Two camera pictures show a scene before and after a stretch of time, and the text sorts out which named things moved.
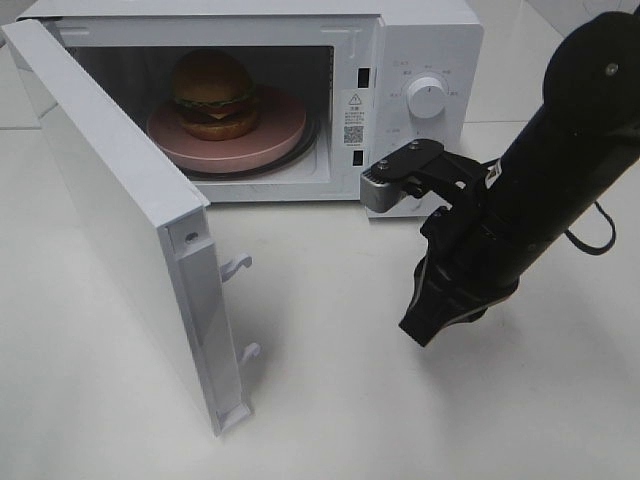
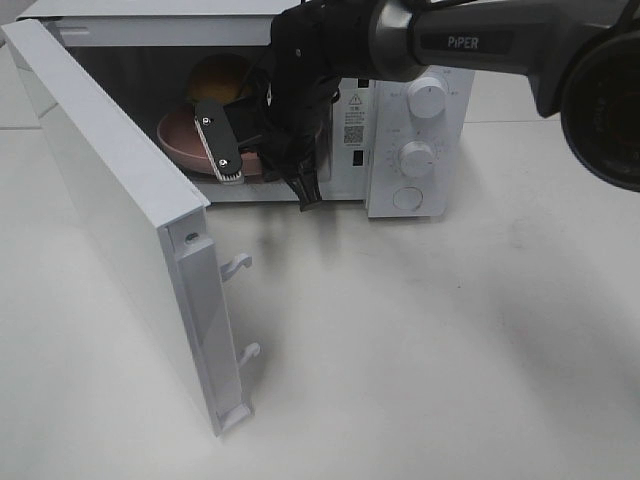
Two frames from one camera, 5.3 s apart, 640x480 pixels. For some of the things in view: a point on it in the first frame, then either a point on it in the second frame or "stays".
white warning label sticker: x=355 y=121 stays
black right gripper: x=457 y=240 to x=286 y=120
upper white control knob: x=426 y=97 stays
